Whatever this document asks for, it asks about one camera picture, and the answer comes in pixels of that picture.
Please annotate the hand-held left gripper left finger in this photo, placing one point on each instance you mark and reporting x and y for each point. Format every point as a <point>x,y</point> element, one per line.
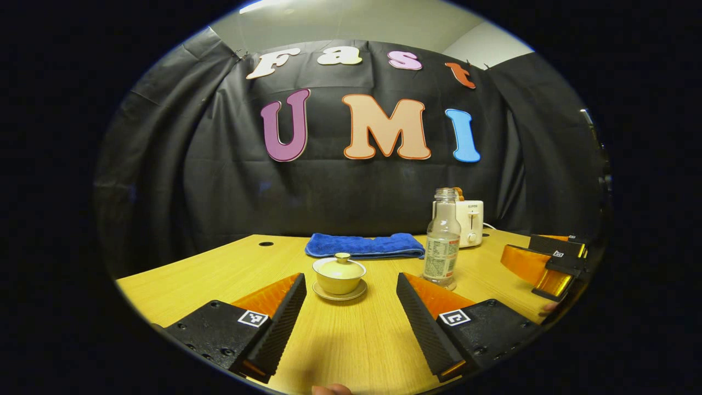
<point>282,323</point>

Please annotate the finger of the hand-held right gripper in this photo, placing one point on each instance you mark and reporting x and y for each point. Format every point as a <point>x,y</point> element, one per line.
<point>567,264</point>
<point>548,243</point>

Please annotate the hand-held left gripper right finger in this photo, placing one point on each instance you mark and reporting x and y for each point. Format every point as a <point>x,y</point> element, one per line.
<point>422,329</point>

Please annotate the round cork coaster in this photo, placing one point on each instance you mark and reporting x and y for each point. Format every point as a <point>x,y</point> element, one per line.
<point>453,285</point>

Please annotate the yellow teacup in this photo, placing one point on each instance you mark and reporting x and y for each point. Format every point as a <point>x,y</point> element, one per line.
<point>337,286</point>

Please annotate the clear glass water bottle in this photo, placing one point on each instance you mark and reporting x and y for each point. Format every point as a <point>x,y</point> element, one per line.
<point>441,258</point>

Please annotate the yellow teacup lid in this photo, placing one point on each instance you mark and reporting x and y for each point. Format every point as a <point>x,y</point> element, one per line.
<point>340,269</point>

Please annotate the yellow saucer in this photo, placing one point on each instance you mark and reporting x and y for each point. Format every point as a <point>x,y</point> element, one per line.
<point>356,293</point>

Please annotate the white toaster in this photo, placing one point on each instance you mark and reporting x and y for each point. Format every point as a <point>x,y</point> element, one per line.
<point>471,222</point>

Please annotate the toast bread slice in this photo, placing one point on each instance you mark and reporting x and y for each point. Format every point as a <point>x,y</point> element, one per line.
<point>459,193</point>

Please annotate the blue folded towel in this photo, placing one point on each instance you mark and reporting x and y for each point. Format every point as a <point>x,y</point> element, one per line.
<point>364,245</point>

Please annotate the black backdrop cloth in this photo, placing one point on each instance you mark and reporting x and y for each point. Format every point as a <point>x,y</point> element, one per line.
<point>356,192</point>

